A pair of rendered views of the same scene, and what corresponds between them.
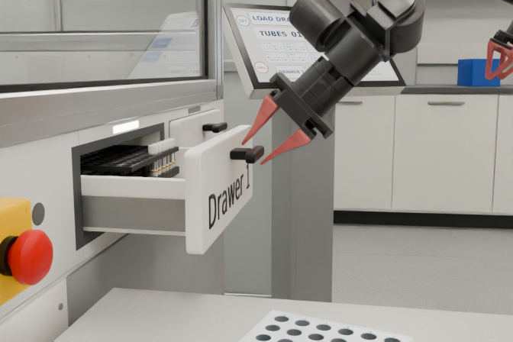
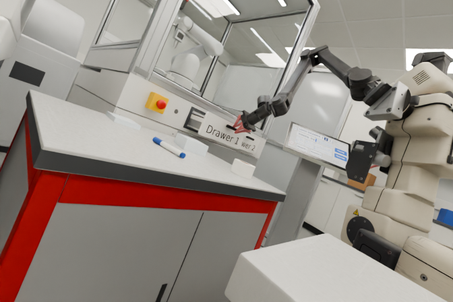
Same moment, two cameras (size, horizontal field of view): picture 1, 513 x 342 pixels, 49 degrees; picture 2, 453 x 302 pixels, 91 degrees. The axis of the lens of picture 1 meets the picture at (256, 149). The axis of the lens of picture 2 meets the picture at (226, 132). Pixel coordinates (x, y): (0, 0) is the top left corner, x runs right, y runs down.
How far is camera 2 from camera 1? 65 cm
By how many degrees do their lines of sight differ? 36
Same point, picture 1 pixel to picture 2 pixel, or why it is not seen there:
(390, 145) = not seen: hidden behind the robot
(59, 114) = (191, 98)
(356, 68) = (260, 112)
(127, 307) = not seen: hidden behind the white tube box
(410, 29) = (277, 106)
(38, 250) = (162, 102)
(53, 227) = (178, 117)
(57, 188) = (183, 110)
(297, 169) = (294, 184)
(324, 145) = (309, 181)
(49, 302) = (170, 130)
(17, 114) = (180, 91)
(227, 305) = not seen: hidden behind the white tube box
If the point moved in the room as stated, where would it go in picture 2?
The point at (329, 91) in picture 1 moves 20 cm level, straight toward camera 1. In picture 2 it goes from (252, 116) to (225, 100)
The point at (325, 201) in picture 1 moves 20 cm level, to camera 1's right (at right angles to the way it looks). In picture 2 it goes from (302, 201) to (327, 214)
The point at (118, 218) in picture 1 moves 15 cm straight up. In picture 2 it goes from (193, 124) to (204, 96)
